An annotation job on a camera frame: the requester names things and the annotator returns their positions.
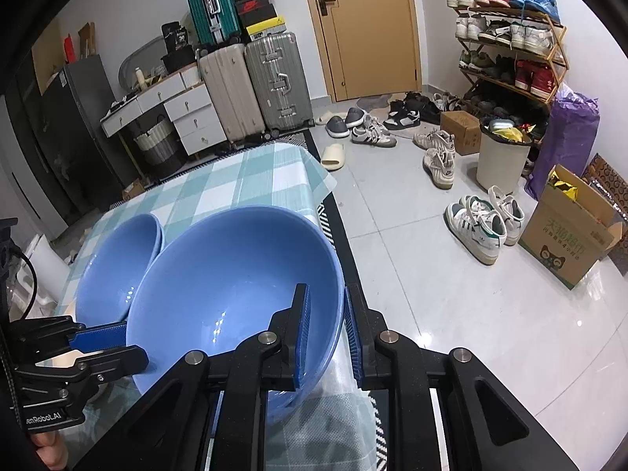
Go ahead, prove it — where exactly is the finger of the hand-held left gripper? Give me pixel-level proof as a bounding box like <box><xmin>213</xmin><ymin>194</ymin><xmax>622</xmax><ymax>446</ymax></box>
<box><xmin>37</xmin><ymin>345</ymin><xmax>150</xmax><ymax>384</ymax></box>
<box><xmin>10</xmin><ymin>316</ymin><xmax>129</xmax><ymax>361</ymax></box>

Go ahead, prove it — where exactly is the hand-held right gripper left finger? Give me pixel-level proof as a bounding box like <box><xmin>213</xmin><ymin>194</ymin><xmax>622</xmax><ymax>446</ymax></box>
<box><xmin>73</xmin><ymin>283</ymin><xmax>311</xmax><ymax>471</ymax></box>

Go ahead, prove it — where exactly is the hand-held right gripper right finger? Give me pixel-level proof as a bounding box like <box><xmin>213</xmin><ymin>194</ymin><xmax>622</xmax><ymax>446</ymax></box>
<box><xmin>344</xmin><ymin>285</ymin><xmax>581</xmax><ymax>471</ymax></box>

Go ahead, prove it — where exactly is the person's left hand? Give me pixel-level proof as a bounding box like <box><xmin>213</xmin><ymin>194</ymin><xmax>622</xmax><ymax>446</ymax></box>
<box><xmin>32</xmin><ymin>431</ymin><xmax>70</xmax><ymax>470</ymax></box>

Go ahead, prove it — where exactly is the white kettle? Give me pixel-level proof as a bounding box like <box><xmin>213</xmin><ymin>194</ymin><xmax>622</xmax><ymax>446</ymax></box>
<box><xmin>10</xmin><ymin>233</ymin><xmax>72</xmax><ymax>322</ymax></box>

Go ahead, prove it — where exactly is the white green sneaker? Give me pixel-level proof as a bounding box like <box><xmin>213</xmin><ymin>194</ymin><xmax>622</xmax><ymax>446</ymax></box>
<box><xmin>487</xmin><ymin>185</ymin><xmax>526</xmax><ymax>246</ymax></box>
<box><xmin>444</xmin><ymin>195</ymin><xmax>508</xmax><ymax>265</ymax></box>

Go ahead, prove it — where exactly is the dark tall cabinet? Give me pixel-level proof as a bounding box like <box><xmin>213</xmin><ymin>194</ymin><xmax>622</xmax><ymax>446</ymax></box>
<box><xmin>0</xmin><ymin>73</ymin><xmax>69</xmax><ymax>242</ymax></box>

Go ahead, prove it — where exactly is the white high sneaker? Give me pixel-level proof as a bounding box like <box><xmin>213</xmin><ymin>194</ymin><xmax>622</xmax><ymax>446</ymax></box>
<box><xmin>423</xmin><ymin>147</ymin><xmax>456</xmax><ymax>191</ymax></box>

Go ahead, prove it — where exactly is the woven laundry basket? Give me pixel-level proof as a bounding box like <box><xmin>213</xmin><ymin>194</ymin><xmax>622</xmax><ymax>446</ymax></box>
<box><xmin>133</xmin><ymin>115</ymin><xmax>188</xmax><ymax>168</ymax></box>

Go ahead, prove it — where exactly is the black fridge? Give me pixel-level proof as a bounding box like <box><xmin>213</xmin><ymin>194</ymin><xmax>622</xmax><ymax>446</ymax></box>
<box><xmin>37</xmin><ymin>54</ymin><xmax>139</xmax><ymax>217</ymax></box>

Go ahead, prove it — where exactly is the white striped sneaker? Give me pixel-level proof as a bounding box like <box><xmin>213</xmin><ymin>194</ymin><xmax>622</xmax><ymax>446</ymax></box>
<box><xmin>351</xmin><ymin>125</ymin><xmax>398</xmax><ymax>149</ymax></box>
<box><xmin>363</xmin><ymin>115</ymin><xmax>392</xmax><ymax>136</ymax></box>

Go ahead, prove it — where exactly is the large printed cardboard box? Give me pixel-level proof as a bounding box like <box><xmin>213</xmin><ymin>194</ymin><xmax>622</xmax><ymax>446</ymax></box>
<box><xmin>517</xmin><ymin>164</ymin><xmax>624</xmax><ymax>290</ymax></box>

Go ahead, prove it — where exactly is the black white sneaker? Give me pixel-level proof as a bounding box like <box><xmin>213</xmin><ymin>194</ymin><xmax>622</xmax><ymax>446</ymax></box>
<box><xmin>383</xmin><ymin>99</ymin><xmax>422</xmax><ymax>131</ymax></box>

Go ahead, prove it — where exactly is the white trash bin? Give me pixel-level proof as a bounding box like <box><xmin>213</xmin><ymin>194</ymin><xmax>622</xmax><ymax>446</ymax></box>
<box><xmin>476</xmin><ymin>118</ymin><xmax>535</xmax><ymax>195</ymax></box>

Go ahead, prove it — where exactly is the white dresser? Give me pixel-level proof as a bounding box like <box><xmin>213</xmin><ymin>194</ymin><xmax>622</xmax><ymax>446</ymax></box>
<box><xmin>100</xmin><ymin>66</ymin><xmax>229</xmax><ymax>162</ymax></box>

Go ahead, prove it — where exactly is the small cardboard box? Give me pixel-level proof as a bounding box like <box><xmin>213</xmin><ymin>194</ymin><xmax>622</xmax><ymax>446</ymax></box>
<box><xmin>440</xmin><ymin>110</ymin><xmax>482</xmax><ymax>157</ymax></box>

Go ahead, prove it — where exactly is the grey door mat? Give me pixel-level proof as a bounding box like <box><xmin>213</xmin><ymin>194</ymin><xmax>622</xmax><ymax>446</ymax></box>
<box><xmin>356</xmin><ymin>93</ymin><xmax>394</xmax><ymax>111</ymax></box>

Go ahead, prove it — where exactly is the black shoe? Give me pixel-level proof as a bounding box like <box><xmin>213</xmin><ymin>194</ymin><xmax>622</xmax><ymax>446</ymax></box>
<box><xmin>402</xmin><ymin>91</ymin><xmax>443</xmax><ymax>126</ymax></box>

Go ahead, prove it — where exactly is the beige suitcase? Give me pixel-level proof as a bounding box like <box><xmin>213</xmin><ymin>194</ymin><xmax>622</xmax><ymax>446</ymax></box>
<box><xmin>197</xmin><ymin>43</ymin><xmax>266</xmax><ymax>146</ymax></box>

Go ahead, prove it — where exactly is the silver suitcase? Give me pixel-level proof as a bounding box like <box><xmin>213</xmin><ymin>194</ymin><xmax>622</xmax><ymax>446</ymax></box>
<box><xmin>244</xmin><ymin>32</ymin><xmax>316</xmax><ymax>139</ymax></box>

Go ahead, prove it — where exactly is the tall cardboard box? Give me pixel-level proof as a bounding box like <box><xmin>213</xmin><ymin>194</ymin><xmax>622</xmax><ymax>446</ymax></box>
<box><xmin>32</xmin><ymin>22</ymin><xmax>65</xmax><ymax>94</ymax></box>

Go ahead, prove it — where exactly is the grey oval tub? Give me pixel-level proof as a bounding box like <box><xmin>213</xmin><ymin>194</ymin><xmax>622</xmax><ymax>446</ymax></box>
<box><xmin>119</xmin><ymin>37</ymin><xmax>170</xmax><ymax>92</ymax></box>

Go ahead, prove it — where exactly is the black storage basket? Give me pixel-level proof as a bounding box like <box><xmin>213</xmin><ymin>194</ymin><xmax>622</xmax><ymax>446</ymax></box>
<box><xmin>161</xmin><ymin>49</ymin><xmax>197</xmax><ymax>74</ymax></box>

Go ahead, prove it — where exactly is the brown cardboard box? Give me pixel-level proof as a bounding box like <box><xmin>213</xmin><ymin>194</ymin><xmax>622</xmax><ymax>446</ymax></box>
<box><xmin>78</xmin><ymin>22</ymin><xmax>97</xmax><ymax>60</ymax></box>

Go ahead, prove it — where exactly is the purple bag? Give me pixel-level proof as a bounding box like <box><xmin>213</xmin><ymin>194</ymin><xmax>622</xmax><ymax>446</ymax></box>
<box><xmin>524</xmin><ymin>83</ymin><xmax>601</xmax><ymax>202</ymax></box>

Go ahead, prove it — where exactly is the wooden door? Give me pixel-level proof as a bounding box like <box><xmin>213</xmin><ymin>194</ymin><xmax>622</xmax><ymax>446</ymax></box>
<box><xmin>298</xmin><ymin>0</ymin><xmax>424</xmax><ymax>104</ymax></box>

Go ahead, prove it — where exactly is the black printed bag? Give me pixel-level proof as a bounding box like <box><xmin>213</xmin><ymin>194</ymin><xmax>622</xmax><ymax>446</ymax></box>
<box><xmin>161</xmin><ymin>21</ymin><xmax>192</xmax><ymax>53</ymax></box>

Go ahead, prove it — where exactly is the red shoe box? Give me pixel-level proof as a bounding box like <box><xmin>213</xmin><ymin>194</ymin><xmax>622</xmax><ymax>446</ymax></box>
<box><xmin>235</xmin><ymin>0</ymin><xmax>274</xmax><ymax>16</ymax></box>

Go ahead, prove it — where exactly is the teal suitcase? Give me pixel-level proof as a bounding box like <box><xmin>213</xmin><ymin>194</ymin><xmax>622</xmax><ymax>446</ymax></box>
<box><xmin>184</xmin><ymin>0</ymin><xmax>242</xmax><ymax>51</ymax></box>

